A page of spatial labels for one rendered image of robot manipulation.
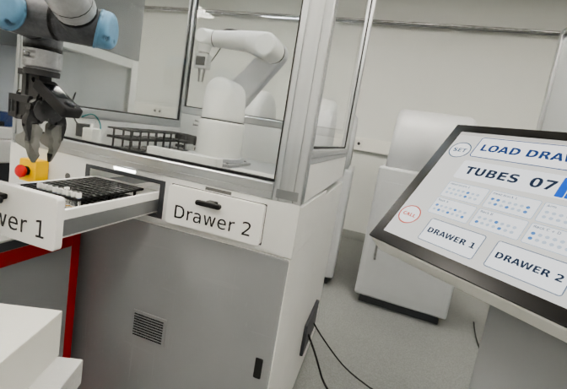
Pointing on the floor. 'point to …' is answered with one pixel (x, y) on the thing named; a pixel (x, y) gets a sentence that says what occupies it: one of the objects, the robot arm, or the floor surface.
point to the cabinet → (193, 309)
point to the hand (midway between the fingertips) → (44, 157)
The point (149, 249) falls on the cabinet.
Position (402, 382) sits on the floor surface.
